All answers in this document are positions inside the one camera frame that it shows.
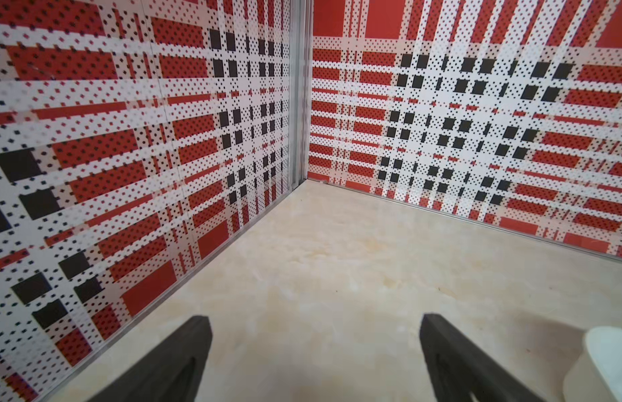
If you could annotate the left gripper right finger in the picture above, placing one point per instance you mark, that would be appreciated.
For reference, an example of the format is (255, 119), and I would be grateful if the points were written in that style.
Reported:
(460, 371)

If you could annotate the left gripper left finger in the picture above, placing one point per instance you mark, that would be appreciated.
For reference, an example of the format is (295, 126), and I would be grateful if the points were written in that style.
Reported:
(172, 371)

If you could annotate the white plastic storage box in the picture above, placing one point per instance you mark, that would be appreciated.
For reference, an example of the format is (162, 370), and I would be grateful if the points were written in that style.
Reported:
(597, 374)

